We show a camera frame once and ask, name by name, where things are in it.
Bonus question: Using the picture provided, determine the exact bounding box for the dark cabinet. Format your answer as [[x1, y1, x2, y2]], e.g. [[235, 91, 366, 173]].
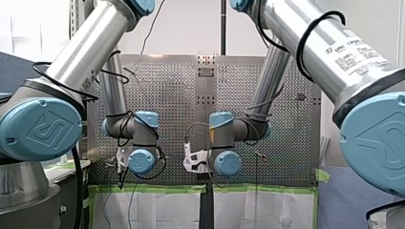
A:
[[44, 159, 93, 229]]

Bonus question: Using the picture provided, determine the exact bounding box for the thick black cable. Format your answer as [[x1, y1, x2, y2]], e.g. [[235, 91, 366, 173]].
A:
[[70, 145, 85, 229]]

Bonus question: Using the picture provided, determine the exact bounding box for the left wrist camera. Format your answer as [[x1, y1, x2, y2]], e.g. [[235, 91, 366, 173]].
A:
[[114, 146, 129, 176]]

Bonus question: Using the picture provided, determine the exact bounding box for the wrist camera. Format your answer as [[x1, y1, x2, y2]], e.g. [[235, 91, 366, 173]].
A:
[[181, 141, 210, 175], [114, 146, 129, 176]]

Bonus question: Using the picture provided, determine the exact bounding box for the black pole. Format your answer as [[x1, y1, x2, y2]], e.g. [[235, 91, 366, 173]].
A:
[[220, 0, 227, 56]]

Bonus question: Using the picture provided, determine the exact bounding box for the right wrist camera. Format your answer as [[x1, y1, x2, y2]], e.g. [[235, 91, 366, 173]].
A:
[[181, 141, 210, 175]]

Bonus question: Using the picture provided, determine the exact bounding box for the blue cable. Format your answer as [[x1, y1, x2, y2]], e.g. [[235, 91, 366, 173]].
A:
[[101, 183, 139, 229]]

